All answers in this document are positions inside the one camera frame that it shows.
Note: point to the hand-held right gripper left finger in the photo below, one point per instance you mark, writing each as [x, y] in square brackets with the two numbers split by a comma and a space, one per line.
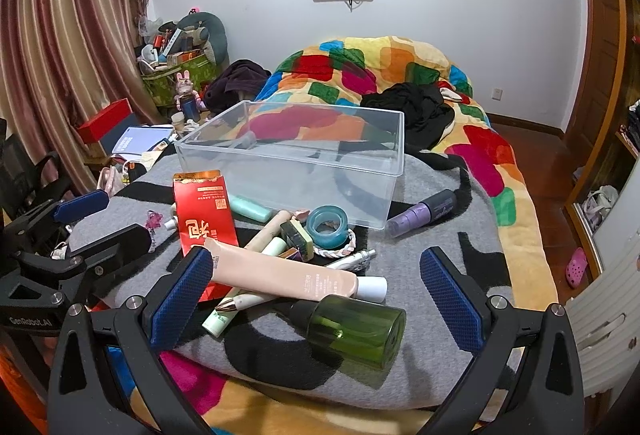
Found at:
[185, 295]

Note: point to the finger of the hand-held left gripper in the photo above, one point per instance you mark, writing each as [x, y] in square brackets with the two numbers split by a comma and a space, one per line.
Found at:
[82, 207]
[125, 240]

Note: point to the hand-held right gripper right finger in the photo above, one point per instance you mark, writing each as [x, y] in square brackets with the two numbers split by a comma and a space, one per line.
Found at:
[450, 300]

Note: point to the red paper packet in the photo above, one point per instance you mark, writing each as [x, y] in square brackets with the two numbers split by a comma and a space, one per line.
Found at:
[200, 210]

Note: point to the purple spray bottle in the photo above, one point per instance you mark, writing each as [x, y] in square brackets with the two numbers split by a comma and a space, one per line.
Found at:
[425, 212]

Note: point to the large beige cream tube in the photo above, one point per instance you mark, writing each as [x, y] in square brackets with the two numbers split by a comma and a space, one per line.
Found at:
[280, 272]

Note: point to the green spray bottle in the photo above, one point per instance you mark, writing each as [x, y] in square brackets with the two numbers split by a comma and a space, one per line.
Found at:
[355, 330]

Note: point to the teal tape roll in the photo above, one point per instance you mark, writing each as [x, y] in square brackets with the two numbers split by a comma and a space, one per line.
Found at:
[314, 227]

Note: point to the clear plastic storage box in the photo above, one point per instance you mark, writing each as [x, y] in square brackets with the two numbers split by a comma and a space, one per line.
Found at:
[280, 160]

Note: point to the grey and black blanket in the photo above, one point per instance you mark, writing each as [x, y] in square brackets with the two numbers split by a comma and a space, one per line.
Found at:
[130, 210]

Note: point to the small pink trinket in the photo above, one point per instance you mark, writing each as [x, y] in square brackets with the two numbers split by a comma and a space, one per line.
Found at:
[155, 220]

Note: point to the pink bag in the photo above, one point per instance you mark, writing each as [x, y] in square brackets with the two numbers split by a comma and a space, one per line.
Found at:
[107, 180]

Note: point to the light green tube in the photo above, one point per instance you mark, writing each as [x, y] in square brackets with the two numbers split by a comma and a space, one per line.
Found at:
[217, 322]

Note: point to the black and orange tool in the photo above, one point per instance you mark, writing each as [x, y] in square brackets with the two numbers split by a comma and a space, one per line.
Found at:
[136, 171]

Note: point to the cream pen with gold tip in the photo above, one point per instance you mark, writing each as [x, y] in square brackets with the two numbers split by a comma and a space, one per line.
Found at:
[250, 301]

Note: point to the black chair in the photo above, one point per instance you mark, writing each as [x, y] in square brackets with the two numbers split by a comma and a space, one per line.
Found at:
[20, 165]

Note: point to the blue notebook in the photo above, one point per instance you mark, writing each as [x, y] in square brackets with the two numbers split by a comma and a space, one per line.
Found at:
[135, 140]

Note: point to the red box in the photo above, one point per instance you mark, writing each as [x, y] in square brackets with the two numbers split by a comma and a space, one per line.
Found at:
[105, 120]

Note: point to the pale green slim tube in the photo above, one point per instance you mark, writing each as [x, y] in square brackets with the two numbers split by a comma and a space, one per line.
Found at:
[274, 246]

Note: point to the beige cylinder cosmetic stick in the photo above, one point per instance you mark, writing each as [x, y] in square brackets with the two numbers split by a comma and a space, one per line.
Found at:
[267, 230]

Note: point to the white cosmetic pen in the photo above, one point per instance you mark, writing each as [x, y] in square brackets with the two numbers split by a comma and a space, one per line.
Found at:
[350, 260]

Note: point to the mint green tube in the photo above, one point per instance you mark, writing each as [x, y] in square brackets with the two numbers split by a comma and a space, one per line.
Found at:
[250, 209]

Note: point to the small square compact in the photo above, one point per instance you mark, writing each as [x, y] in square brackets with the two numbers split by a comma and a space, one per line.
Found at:
[295, 235]

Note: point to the pink clog shoe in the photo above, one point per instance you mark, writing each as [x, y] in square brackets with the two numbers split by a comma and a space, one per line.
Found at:
[576, 265]

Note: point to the colourful patchwork blanket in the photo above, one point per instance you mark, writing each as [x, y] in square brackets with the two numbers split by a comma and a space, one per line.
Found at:
[480, 155]

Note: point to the pink rabbit doll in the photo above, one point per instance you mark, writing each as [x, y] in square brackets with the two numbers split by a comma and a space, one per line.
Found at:
[185, 87]

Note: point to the pink brown curtain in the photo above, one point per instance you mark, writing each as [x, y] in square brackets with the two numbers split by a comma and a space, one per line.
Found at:
[60, 40]

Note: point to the green storage bag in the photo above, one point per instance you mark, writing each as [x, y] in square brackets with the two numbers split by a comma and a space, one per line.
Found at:
[200, 75]

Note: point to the white bag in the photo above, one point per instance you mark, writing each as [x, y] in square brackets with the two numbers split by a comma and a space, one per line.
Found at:
[600, 205]

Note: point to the dark purple clothing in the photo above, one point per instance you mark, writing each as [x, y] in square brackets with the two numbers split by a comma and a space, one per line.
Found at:
[235, 85]

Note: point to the black clothing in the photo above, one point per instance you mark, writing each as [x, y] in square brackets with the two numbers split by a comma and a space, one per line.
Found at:
[410, 107]

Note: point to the wooden wardrobe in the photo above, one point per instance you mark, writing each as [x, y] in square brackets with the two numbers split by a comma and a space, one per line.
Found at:
[595, 165]

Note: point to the grey neck pillow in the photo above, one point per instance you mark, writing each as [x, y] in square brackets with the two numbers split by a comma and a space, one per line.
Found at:
[210, 22]

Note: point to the wooden door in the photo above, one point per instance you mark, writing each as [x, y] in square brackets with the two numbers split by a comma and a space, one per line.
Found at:
[600, 40]

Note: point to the wall socket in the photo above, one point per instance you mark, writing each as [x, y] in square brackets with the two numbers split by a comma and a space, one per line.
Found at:
[496, 94]

